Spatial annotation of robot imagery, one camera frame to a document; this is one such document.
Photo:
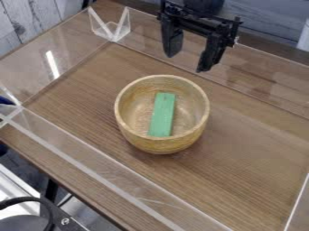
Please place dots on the black table leg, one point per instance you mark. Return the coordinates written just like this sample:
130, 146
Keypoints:
51, 190

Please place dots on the brown wooden bowl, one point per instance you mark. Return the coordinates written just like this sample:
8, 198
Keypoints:
134, 107

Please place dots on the clear acrylic tray wall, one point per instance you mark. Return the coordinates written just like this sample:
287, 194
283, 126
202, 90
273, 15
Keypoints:
135, 186

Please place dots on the green rectangular block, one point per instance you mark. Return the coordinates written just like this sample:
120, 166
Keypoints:
160, 124

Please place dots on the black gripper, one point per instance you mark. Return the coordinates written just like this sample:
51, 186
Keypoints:
200, 17

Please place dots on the black metal bracket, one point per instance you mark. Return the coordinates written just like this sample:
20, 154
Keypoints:
63, 221

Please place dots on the clear acrylic corner bracket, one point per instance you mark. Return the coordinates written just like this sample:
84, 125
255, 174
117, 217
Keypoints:
109, 31

